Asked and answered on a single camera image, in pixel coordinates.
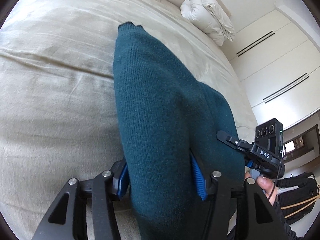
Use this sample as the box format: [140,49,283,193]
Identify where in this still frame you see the folded white duvet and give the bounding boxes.
[180,0,236,46]

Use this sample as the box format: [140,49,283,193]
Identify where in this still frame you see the beige bed sheet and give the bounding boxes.
[1,0,257,239]

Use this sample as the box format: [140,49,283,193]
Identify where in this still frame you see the dark teal knit sweater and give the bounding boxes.
[113,22,245,239]

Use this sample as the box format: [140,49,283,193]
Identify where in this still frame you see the white wardrobe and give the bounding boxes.
[221,10,319,129]

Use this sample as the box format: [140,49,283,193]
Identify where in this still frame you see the black backpack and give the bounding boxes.
[277,172,319,225]

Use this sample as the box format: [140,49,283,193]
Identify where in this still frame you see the person's right hand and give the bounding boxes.
[256,176,278,206]

